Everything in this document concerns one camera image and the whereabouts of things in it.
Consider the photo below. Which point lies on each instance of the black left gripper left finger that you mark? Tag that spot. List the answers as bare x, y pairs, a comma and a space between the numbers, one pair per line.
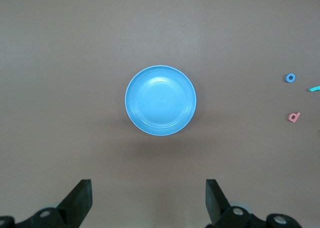
77, 205

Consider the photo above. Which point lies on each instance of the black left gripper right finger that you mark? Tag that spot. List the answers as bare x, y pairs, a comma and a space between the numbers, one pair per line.
217, 208

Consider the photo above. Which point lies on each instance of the pink foam letter d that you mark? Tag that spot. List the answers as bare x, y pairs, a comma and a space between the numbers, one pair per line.
297, 114

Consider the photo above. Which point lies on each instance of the blue foam letter o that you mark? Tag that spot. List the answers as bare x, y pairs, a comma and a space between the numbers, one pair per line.
286, 78

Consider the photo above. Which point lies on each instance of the teal foam letter j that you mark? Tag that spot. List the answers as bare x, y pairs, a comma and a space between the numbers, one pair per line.
314, 89

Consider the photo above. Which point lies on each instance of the blue round plate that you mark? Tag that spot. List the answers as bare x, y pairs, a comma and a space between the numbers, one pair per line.
160, 100

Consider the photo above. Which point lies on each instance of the brown table cover sheet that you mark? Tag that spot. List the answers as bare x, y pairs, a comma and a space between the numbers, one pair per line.
75, 63

